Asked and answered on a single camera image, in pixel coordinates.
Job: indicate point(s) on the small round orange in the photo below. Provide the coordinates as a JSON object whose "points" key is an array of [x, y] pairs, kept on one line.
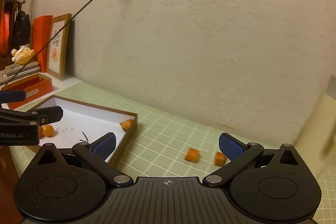
{"points": [[48, 130]]}

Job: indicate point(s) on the small orange fruit piece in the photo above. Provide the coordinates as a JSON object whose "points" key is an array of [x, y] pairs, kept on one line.
{"points": [[220, 159]]}

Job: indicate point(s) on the red hanging bag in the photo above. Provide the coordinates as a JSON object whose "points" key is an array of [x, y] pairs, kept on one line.
{"points": [[5, 29]]}

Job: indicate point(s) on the wooden framed calligraphy picture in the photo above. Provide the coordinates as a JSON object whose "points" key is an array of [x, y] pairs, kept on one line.
{"points": [[56, 58]]}

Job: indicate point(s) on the open red gift box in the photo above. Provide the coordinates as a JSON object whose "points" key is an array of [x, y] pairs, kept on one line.
{"points": [[35, 86]]}

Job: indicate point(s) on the white shallow cardboard tray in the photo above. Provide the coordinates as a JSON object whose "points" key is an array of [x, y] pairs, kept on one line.
{"points": [[85, 120]]}

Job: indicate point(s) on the green checked table mat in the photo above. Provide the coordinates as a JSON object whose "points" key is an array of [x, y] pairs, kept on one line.
{"points": [[161, 140]]}

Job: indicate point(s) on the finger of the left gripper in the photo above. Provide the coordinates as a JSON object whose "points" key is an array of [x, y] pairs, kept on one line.
{"points": [[11, 96], [42, 116]]}

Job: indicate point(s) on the tall red box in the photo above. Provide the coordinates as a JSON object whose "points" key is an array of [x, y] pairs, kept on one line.
{"points": [[41, 35]]}

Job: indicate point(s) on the black hanging bag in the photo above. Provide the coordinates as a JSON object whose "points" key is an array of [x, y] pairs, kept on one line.
{"points": [[21, 30]]}

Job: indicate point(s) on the cream thermos jug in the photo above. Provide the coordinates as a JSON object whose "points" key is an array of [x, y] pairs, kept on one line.
{"points": [[316, 142]]}

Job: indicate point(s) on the plush teddy bear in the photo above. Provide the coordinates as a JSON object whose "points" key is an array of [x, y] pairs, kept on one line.
{"points": [[22, 56]]}

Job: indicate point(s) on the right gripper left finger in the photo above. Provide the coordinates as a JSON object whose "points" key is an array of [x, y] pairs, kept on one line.
{"points": [[94, 156]]}

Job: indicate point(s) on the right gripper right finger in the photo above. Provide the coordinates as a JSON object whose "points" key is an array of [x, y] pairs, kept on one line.
{"points": [[241, 156]]}

